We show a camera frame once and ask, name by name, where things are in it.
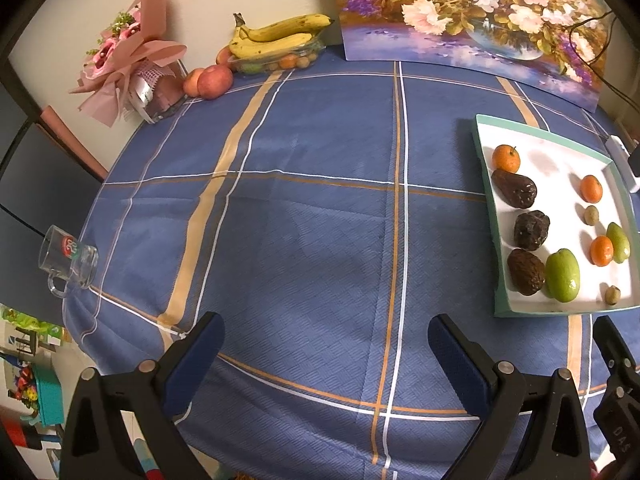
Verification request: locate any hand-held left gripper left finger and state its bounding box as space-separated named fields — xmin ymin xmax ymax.
xmin=59 ymin=311 xmax=226 ymax=480

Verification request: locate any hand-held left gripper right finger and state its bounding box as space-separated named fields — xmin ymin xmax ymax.
xmin=427 ymin=313 xmax=593 ymax=480

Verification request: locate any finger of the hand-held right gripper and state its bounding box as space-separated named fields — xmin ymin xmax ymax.
xmin=591 ymin=315 xmax=636 ymax=381

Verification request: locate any large green mango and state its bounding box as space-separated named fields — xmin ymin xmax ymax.
xmin=544 ymin=248 xmax=581 ymax=304

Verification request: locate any small green mango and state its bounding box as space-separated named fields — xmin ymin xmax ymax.
xmin=606 ymin=222 xmax=632 ymax=264

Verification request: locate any oval brown avocado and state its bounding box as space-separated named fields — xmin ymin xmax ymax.
xmin=506 ymin=248 xmax=547 ymax=297

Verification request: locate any lumpy dark avocado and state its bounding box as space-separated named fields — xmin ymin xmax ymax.
xmin=514 ymin=210 xmax=551 ymax=252

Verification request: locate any pear-shaped brown avocado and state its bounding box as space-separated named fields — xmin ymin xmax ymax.
xmin=491 ymin=169 xmax=538 ymax=209

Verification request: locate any white tray with teal rim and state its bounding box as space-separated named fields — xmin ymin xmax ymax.
xmin=471 ymin=114 xmax=640 ymax=319

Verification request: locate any orange mandarin with stem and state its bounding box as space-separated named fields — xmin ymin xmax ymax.
xmin=492 ymin=144 xmax=522 ymax=173

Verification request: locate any teal plastic box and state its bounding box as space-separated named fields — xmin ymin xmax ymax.
xmin=32 ymin=365 xmax=66 ymax=427

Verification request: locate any glass mug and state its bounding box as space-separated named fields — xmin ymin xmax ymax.
xmin=38 ymin=225 xmax=99 ymax=299

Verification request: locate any green printed box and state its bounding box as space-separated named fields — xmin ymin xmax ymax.
xmin=0 ymin=305 xmax=66 ymax=353

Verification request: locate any blue plaid tablecloth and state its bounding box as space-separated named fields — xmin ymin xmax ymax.
xmin=62 ymin=50 xmax=640 ymax=480

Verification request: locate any white power strip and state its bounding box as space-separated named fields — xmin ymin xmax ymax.
xmin=606 ymin=135 xmax=640 ymax=178

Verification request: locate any dark grey cabinet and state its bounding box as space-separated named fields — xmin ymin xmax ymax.
xmin=0 ymin=60 xmax=108 ymax=328

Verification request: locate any pale orange peach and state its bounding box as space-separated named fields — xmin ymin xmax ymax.
xmin=182 ymin=67 xmax=206 ymax=97

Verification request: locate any red apple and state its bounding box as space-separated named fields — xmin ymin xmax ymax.
xmin=197 ymin=64 xmax=234 ymax=100

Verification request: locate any clear plastic container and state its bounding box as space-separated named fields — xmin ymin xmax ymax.
xmin=230 ymin=35 xmax=326 ymax=76

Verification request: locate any pink flower bouquet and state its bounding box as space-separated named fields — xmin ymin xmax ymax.
xmin=68 ymin=0 xmax=188 ymax=128

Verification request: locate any yellow banana bunch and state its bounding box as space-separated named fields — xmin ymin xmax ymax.
xmin=229 ymin=12 xmax=335 ymax=60

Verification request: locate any floral painting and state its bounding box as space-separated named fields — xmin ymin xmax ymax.
xmin=327 ymin=0 xmax=618 ymax=113

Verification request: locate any black cable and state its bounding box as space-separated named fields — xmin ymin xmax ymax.
xmin=569 ymin=10 xmax=638 ymax=108

